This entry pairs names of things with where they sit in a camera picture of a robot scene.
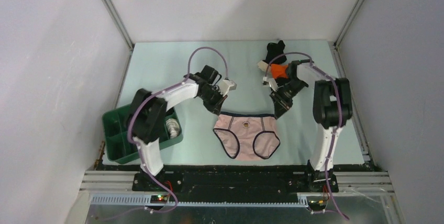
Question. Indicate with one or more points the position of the black underwear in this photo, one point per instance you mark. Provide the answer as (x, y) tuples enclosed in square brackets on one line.
[(275, 49)]

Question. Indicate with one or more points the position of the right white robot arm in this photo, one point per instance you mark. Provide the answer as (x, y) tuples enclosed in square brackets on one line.
[(332, 108)]

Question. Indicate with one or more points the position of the right aluminium frame post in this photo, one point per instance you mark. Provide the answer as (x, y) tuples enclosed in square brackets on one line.
[(351, 17)]

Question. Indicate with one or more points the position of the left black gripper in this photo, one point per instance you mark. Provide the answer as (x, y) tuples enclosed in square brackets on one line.
[(215, 108)]

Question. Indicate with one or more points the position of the left aluminium frame post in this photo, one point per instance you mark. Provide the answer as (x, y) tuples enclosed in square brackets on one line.
[(119, 24)]

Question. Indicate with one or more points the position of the aluminium frame post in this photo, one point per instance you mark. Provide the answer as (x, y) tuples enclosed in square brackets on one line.
[(119, 24), (351, 17)]

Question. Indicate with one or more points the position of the orange underwear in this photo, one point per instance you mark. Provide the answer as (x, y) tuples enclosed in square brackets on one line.
[(279, 71)]

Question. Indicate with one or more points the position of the white pink-trimmed underwear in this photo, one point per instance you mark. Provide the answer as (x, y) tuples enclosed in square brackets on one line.
[(173, 128)]

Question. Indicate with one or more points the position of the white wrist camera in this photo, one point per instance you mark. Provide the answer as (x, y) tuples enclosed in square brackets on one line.
[(225, 86), (271, 83)]

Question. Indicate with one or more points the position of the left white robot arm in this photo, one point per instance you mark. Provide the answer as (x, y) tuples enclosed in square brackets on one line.
[(148, 111)]

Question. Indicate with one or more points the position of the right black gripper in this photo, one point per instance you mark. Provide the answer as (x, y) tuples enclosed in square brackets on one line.
[(281, 104)]

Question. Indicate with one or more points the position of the light pink underwear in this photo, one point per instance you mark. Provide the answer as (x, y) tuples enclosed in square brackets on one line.
[(247, 137)]

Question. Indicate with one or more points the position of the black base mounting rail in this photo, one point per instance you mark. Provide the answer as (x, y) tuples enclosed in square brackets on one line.
[(275, 184)]

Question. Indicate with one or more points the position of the green divided storage tray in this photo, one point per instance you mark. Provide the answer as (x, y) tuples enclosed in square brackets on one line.
[(118, 151)]

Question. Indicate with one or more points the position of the cream underwear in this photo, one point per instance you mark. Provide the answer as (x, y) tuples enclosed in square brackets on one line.
[(263, 66)]

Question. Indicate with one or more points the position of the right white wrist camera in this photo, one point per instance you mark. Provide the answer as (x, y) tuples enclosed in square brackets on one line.
[(271, 83)]

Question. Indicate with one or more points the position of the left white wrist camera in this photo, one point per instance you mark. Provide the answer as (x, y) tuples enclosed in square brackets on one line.
[(225, 86)]

